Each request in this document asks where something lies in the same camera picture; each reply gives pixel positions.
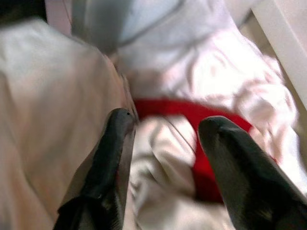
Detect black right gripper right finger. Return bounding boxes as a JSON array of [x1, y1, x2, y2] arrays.
[[198, 115, 307, 230]]

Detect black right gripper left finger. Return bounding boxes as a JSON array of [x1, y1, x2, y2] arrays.
[[53, 107, 134, 230]]

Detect beige cloth garment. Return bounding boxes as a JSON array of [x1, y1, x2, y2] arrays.
[[0, 19, 135, 230]]

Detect red laundry basket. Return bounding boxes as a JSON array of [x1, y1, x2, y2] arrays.
[[133, 96, 276, 203]]

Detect white pink garment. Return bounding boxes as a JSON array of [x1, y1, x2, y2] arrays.
[[115, 0, 307, 192]]

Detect white furniture panel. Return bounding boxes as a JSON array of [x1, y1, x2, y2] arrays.
[[249, 0, 307, 108]]

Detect light blue garment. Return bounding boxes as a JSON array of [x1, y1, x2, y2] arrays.
[[71, 0, 183, 48]]

